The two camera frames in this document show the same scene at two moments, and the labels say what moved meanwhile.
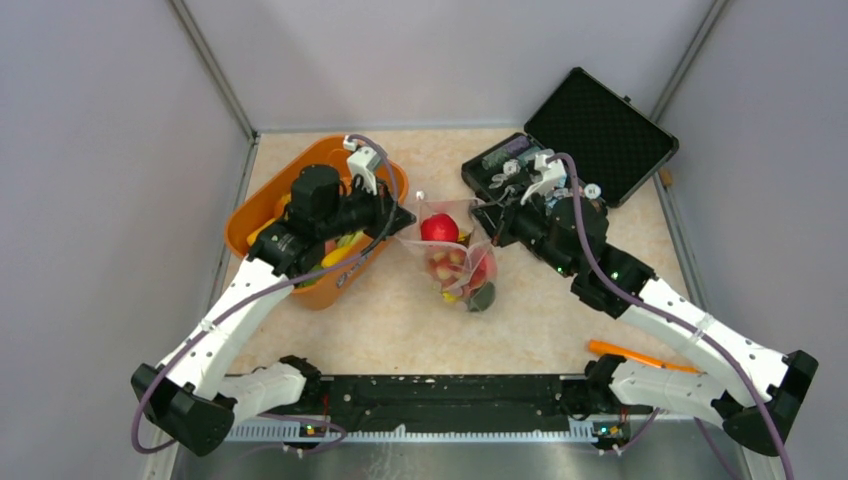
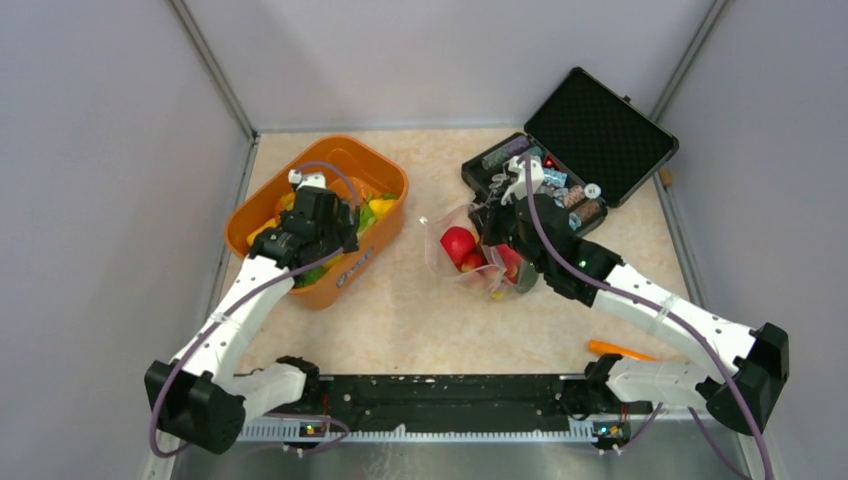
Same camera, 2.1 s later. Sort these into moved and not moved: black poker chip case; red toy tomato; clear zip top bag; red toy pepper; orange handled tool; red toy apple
Moved: red toy tomato; red toy pepper; clear zip top bag; red toy apple
Not moved: black poker chip case; orange handled tool
